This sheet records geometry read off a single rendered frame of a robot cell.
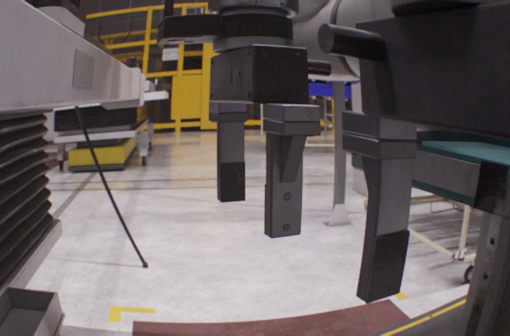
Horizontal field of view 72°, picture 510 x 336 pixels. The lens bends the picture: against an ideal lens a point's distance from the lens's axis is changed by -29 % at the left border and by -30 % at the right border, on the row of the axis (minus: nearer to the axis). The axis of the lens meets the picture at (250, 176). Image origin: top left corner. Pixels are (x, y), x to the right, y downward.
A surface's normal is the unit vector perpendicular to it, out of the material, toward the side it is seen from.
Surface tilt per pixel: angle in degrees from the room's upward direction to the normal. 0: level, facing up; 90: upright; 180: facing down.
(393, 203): 90
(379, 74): 90
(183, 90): 90
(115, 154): 90
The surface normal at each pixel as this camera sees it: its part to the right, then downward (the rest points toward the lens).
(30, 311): 0.00, -0.99
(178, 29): -0.06, 0.17
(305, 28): -0.69, 0.10
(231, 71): -0.94, 0.06
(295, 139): 0.29, 0.63
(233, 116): 0.33, 0.16
